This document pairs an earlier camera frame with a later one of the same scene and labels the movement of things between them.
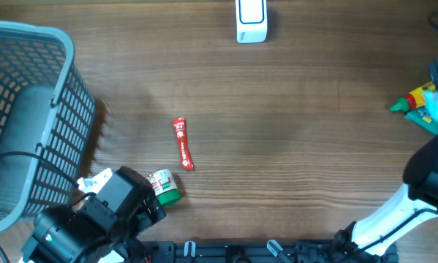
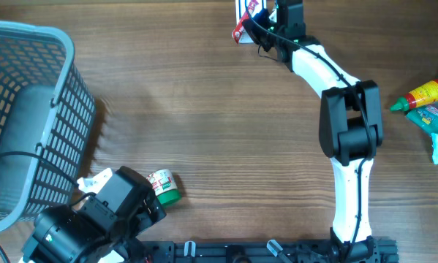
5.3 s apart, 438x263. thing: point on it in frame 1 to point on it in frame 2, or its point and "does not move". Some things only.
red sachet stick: x=186 y=159 to x=238 y=30
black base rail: x=258 y=251 does not move
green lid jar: x=164 y=185 does not move
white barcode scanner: x=251 y=21 does not move
